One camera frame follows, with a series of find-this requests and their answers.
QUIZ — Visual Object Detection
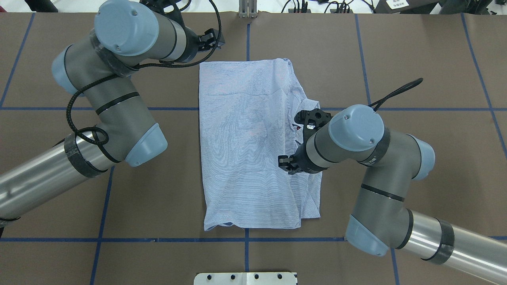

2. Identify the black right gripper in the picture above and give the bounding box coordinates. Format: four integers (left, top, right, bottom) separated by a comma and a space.
278, 109, 332, 175

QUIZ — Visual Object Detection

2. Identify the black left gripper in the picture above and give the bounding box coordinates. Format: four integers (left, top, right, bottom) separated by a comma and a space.
143, 0, 226, 64

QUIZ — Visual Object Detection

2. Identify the light blue striped shirt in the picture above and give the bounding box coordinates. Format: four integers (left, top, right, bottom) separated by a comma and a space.
199, 58, 322, 231

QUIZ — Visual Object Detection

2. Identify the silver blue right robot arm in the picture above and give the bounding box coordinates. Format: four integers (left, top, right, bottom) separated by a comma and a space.
278, 104, 507, 285

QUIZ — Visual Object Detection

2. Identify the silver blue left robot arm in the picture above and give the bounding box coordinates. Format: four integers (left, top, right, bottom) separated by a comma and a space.
0, 0, 225, 228

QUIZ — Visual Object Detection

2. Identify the black labelled box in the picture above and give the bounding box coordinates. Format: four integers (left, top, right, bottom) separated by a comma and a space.
374, 0, 439, 14

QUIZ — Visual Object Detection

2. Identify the aluminium frame post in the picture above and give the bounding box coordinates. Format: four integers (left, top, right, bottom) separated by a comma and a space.
238, 0, 258, 19

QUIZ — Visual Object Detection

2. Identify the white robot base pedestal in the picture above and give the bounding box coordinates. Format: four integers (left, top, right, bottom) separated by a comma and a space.
193, 271, 299, 285

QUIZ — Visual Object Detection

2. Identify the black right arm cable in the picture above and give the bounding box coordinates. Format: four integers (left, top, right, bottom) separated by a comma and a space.
368, 78, 424, 112

